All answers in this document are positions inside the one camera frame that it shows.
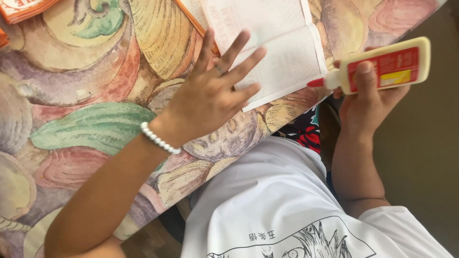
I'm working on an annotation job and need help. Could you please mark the white pearl bracelet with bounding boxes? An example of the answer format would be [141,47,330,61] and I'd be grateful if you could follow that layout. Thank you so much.
[140,122,182,155]

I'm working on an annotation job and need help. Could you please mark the black red floral shorts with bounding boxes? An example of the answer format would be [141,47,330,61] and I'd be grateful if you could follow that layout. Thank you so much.
[273,104,321,155]

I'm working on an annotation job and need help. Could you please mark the white printed t-shirt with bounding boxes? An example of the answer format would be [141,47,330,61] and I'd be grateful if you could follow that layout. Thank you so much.
[181,136,454,258]

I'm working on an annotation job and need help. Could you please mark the orange edged gridded booklet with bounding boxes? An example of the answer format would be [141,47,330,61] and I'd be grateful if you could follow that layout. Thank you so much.
[174,0,221,56]

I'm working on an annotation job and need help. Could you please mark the white gridded paper sheet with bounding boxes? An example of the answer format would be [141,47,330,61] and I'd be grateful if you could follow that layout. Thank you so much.
[199,0,328,113]

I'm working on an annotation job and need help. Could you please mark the cream glue bottle red label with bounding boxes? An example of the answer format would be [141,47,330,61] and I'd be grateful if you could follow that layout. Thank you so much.
[306,37,432,96]

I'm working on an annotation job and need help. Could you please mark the person's left hand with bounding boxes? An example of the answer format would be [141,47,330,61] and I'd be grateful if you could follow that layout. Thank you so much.
[149,29,268,148]

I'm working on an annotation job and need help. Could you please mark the person's right hand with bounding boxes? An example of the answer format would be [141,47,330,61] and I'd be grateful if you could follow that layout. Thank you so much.
[332,46,411,141]

